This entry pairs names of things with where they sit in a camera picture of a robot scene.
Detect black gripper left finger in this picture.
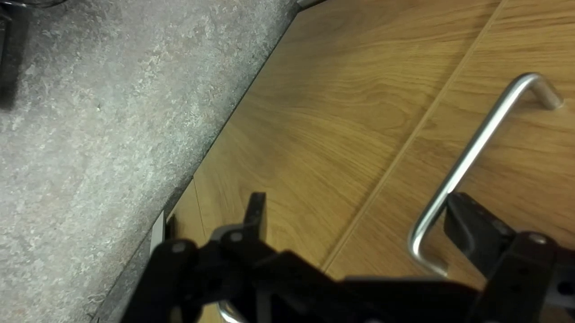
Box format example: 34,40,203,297
122,189,337,323

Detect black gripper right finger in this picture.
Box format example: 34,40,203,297
443,189,575,323

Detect wooden kitchen drawer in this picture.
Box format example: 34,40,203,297
321,0,575,288

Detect silver drawer handle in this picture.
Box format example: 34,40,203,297
406,69,565,279

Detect wooden cabinet door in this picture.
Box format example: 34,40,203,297
161,0,503,323

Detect black office chair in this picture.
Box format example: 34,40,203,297
0,0,32,110

